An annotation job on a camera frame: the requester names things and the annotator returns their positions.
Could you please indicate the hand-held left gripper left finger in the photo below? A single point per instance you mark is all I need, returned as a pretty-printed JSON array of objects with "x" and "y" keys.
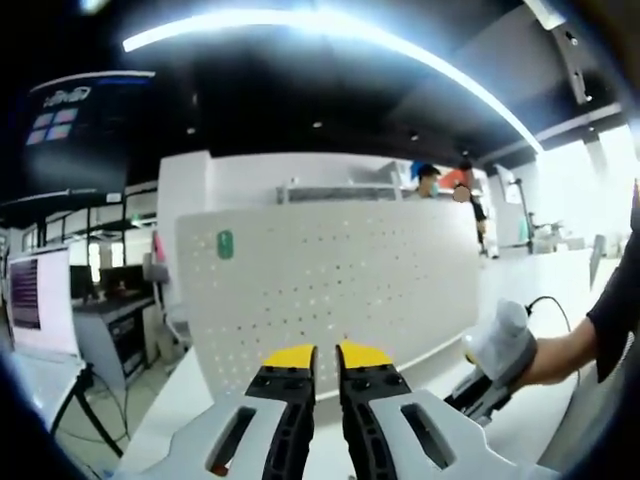
[{"x": 295, "y": 410}]

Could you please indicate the white curved stand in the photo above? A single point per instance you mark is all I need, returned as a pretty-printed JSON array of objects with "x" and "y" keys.
[{"x": 175, "y": 330}]

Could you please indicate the large black display screen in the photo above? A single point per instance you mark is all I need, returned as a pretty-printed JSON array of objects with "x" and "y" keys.
[{"x": 85, "y": 145}]

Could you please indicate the grey pink device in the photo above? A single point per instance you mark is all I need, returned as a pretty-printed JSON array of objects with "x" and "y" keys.
[{"x": 156, "y": 267}]

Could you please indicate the small white desk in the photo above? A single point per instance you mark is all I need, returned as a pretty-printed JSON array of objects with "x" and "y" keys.
[{"x": 35, "y": 372}]

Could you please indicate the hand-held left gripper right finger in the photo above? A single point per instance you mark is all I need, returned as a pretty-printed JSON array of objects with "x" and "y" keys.
[{"x": 365, "y": 425}]

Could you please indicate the grey metal column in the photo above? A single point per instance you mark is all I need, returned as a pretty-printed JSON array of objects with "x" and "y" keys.
[{"x": 575, "y": 60}]

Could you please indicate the grey chair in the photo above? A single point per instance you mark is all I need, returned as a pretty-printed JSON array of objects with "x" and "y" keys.
[{"x": 597, "y": 260}]

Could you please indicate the open laptop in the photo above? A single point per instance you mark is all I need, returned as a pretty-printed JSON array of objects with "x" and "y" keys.
[{"x": 50, "y": 300}]

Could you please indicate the person's right hand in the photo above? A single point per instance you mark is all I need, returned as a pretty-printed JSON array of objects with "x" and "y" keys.
[{"x": 552, "y": 360}]

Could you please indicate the grey metal rack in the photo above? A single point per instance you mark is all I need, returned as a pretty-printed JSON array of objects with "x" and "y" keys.
[{"x": 340, "y": 192}]

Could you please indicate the black monitor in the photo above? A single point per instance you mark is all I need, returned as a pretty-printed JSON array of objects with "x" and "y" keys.
[
  {"x": 82, "y": 282},
  {"x": 122, "y": 279}
]

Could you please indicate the grey cabinet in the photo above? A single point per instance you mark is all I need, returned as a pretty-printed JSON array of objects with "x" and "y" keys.
[{"x": 100, "y": 330}]

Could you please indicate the black tripod stand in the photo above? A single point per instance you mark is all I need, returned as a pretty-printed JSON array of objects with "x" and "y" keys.
[{"x": 524, "y": 200}]

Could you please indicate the orange red panel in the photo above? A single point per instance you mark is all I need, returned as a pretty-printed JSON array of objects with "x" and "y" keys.
[{"x": 456, "y": 177}]

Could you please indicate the long ceiling light strip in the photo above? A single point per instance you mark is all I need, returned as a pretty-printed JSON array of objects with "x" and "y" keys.
[{"x": 250, "y": 21}]

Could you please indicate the white perforated mounting plate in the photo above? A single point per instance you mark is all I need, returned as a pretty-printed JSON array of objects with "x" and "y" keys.
[{"x": 325, "y": 275}]

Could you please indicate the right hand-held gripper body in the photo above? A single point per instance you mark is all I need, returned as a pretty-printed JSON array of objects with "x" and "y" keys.
[{"x": 505, "y": 345}]

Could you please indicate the green hook assembly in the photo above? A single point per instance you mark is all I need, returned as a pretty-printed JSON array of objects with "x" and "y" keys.
[{"x": 225, "y": 245}]

